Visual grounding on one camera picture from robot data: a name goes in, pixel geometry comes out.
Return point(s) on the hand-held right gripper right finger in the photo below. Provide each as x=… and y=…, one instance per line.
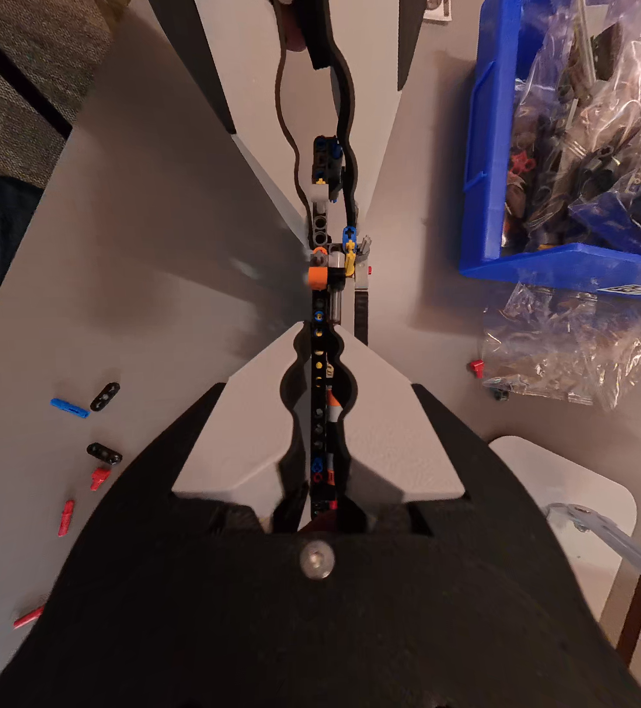
x=403, y=442

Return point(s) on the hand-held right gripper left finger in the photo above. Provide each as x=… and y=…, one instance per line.
x=226, y=442

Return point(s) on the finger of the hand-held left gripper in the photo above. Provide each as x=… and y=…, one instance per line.
x=243, y=66
x=373, y=83

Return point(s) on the black lego technic model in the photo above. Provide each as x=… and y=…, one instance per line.
x=319, y=359

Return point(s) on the short black lego beam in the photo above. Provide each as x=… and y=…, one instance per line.
x=104, y=453
x=104, y=396

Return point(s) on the lego sticker sheet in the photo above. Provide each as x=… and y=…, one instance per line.
x=437, y=10

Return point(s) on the red lego bush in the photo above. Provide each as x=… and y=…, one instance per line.
x=476, y=369

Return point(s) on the small black lego piece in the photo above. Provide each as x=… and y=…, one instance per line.
x=500, y=394

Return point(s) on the red lego connector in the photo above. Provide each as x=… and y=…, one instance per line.
x=99, y=478

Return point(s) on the long blue lego pin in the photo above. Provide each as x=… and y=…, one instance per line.
x=70, y=408

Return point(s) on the red lego pin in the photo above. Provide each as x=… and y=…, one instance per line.
x=28, y=617
x=66, y=517

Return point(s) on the pile of clear lego bags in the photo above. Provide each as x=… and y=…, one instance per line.
x=591, y=138

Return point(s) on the blue storage bin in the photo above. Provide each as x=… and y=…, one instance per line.
x=491, y=138

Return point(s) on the black metal table leg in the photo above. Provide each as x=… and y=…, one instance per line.
x=22, y=77

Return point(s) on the clear plastic bag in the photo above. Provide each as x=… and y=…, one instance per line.
x=563, y=343

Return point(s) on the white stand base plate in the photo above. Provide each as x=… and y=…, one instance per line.
x=547, y=475

